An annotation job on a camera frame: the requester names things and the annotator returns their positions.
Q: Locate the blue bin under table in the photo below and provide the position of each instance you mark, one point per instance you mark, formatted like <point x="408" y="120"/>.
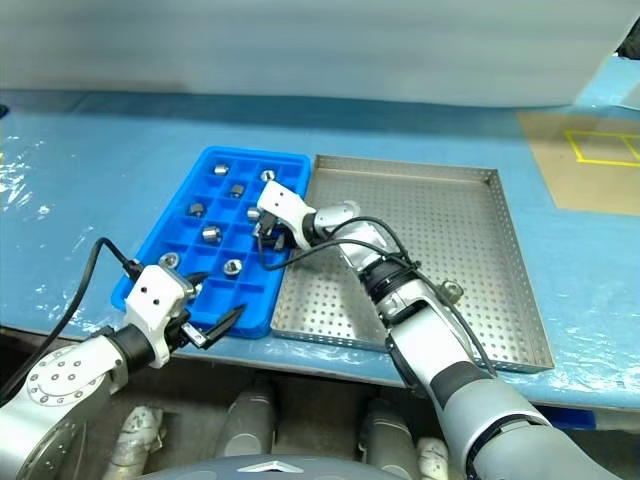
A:
<point x="565" y="417"/>

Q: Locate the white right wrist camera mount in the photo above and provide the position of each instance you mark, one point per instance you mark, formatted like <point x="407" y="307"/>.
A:
<point x="282" y="202"/>

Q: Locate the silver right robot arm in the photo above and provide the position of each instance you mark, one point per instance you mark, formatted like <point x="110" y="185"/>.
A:
<point x="425" y="325"/>

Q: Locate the grey robot chest with emblem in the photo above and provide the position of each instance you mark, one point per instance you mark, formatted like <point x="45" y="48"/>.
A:
<point x="265" y="468"/>

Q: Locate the perforated metal tray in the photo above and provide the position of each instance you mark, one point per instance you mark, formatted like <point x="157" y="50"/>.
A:
<point x="450" y="225"/>

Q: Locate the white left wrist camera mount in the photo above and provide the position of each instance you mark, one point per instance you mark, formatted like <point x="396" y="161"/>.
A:
<point x="150" y="297"/>

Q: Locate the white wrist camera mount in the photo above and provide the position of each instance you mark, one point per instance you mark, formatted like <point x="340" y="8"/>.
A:
<point x="150" y="297"/>
<point x="282" y="202"/>

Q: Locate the brown table mat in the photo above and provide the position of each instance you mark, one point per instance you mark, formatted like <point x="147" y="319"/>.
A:
<point x="590" y="190"/>

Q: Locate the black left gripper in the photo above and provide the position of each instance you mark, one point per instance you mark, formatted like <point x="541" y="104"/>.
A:
<point x="179" y="331"/>

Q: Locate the blue compartment tray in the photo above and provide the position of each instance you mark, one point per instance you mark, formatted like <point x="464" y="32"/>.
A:
<point x="255" y="295"/>

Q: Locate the grey rounded leg cover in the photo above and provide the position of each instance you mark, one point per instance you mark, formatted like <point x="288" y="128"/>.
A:
<point x="250" y="430"/>
<point x="385" y="435"/>

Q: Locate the white perforated foot cover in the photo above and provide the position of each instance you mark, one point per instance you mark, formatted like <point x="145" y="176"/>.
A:
<point x="432" y="452"/>
<point x="142" y="430"/>

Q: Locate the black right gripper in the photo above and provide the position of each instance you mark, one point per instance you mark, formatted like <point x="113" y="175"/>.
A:
<point x="271" y="226"/>

